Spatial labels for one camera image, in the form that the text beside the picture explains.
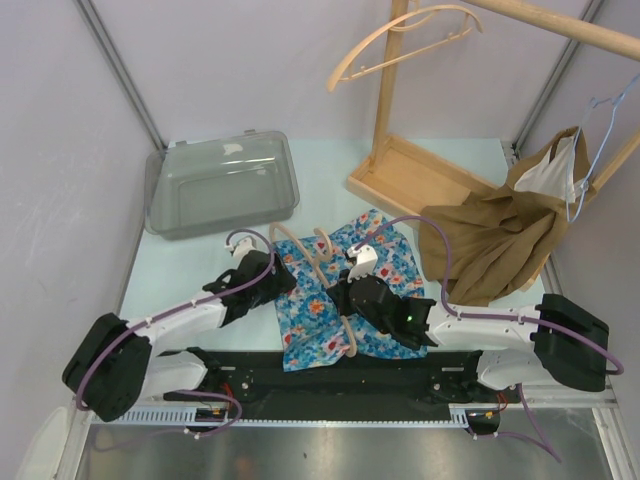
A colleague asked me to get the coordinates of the wooden hanger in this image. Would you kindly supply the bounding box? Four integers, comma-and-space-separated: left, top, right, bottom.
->
325, 4, 484, 92
269, 222, 358, 358

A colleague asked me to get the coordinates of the blue floral cloth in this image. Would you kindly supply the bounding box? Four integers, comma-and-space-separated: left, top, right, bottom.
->
272, 209, 429, 374

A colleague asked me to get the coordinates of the tan brown skirt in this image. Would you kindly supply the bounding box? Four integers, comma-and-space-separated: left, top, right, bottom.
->
419, 127, 597, 306

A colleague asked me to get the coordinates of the light blue wire hanger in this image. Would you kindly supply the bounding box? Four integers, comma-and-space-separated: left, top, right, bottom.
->
564, 74, 640, 224

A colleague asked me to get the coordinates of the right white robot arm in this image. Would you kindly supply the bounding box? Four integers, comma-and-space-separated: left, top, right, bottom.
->
327, 271, 609, 401

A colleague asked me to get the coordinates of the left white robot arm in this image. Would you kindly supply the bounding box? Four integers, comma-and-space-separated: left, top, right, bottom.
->
62, 250, 296, 422

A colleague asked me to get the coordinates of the grey plastic tray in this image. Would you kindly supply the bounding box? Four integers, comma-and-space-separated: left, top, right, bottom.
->
144, 131, 300, 239

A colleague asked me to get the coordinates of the wooden clothes rack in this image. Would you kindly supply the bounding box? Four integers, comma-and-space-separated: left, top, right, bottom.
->
347, 1, 639, 215

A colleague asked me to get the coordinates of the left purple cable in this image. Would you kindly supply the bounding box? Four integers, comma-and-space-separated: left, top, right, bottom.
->
74, 228, 276, 411

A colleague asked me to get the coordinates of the purple cable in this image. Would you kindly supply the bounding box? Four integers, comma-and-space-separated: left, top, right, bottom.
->
74, 228, 276, 411
357, 215, 625, 461

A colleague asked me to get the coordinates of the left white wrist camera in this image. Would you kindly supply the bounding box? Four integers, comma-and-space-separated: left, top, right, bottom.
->
225, 236, 256, 261

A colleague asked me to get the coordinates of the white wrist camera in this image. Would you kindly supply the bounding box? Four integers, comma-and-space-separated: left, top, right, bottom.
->
346, 245, 378, 283
225, 236, 256, 261

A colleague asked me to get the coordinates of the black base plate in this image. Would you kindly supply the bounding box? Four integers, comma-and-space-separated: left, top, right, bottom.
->
196, 351, 520, 422

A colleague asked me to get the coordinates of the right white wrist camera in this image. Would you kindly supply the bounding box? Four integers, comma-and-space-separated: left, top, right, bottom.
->
346, 245, 378, 283

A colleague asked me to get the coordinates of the white slotted cable duct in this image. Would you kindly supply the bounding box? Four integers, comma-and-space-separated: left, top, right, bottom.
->
92, 403, 474, 429

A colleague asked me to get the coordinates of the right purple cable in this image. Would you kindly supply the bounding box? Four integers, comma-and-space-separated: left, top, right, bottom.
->
357, 215, 625, 461

